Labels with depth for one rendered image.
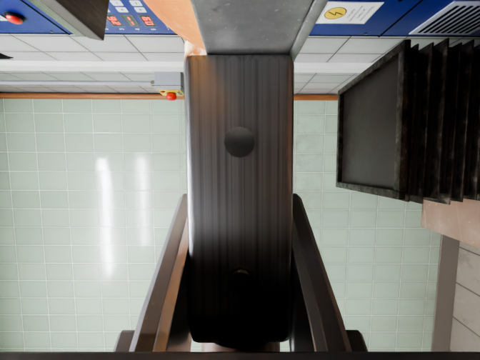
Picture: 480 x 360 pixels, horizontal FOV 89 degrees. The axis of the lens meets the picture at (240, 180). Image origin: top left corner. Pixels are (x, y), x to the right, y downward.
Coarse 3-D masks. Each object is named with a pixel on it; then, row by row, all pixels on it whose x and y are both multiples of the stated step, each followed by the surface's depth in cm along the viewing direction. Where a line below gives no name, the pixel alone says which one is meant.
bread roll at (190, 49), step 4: (184, 44) 17; (188, 44) 15; (192, 44) 15; (184, 48) 17; (188, 48) 15; (192, 48) 15; (196, 48) 15; (200, 48) 15; (188, 52) 16; (192, 52) 15; (196, 52) 15; (200, 52) 15; (204, 52) 15; (184, 56) 16; (184, 60) 17
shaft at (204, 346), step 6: (270, 342) 8; (276, 342) 9; (204, 348) 9; (210, 348) 8; (216, 348) 8; (222, 348) 8; (228, 348) 8; (252, 348) 8; (258, 348) 8; (264, 348) 8; (270, 348) 8; (276, 348) 9
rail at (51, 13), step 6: (30, 0) 28; (36, 0) 28; (36, 6) 29; (42, 6) 29; (48, 6) 29; (48, 12) 30; (54, 12) 30; (54, 18) 31; (60, 18) 31; (66, 24) 33; (72, 30) 34; (78, 30) 34; (84, 36) 36
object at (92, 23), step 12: (48, 0) 27; (60, 0) 27; (72, 0) 29; (84, 0) 31; (96, 0) 33; (108, 0) 35; (60, 12) 29; (72, 12) 29; (84, 12) 31; (96, 12) 34; (72, 24) 32; (84, 24) 32; (96, 24) 34; (96, 36) 35
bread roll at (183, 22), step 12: (144, 0) 8; (156, 0) 7; (168, 0) 7; (180, 0) 7; (156, 12) 8; (168, 12) 8; (180, 12) 7; (192, 12) 7; (168, 24) 9; (180, 24) 8; (192, 24) 8; (192, 36) 9
